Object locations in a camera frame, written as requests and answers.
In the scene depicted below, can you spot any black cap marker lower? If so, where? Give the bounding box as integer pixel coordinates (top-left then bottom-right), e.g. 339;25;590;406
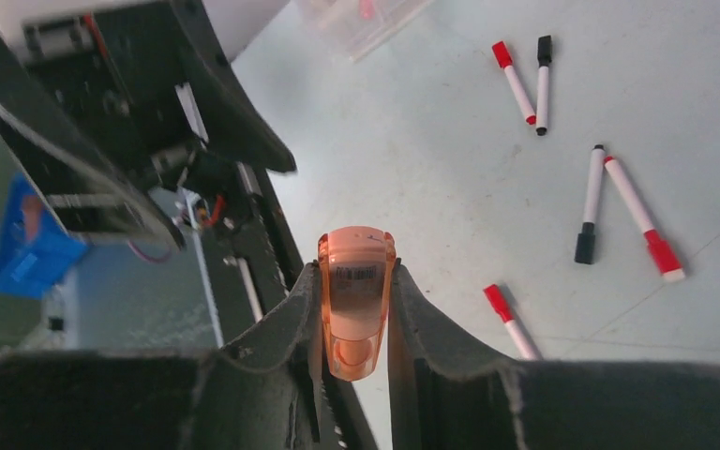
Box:
574;144;607;264

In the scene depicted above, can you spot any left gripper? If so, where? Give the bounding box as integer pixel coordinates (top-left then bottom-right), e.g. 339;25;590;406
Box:
0;1;296;248

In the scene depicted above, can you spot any red cap marker right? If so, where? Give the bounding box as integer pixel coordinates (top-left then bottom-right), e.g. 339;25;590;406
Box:
603;156;685;282

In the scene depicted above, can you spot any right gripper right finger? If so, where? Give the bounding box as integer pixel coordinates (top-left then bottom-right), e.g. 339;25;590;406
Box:
387;264;720;449

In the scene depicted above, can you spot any orange highlighter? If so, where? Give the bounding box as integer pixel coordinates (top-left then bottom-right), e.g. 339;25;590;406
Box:
318;226;397;382

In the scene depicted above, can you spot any red cap marker bottom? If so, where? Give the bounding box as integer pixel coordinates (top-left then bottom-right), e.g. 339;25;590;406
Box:
484;284;543;360

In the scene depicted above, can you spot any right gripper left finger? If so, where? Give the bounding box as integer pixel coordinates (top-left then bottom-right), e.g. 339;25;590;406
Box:
0;262;377;450

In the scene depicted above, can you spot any black cap marker upper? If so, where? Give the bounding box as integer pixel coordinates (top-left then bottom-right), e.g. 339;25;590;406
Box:
535;35;553;136

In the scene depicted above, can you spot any black cap marker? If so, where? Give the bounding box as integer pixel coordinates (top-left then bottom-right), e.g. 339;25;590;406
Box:
535;35;553;136
574;144;607;264

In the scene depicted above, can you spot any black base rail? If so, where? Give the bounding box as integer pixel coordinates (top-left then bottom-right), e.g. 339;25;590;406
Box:
192;167;311;343

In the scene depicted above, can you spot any red cap marker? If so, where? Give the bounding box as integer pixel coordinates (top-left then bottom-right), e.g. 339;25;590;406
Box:
484;284;543;360
491;41;536;126
603;156;685;282

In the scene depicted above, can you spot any red cap marker left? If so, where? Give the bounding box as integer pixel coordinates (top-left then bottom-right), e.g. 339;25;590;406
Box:
491;41;536;126

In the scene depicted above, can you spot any white plastic drawer organizer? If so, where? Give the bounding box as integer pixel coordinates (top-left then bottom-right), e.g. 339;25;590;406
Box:
201;0;436;64

